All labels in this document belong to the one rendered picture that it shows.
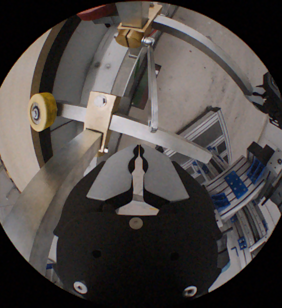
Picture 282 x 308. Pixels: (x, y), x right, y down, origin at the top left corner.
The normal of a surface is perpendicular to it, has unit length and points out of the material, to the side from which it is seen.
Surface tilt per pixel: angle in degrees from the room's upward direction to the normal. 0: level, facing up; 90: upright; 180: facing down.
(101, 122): 0
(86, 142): 90
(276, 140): 90
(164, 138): 0
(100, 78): 0
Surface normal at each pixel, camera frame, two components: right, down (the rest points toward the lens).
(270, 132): -0.95, -0.27
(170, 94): -0.01, 0.53
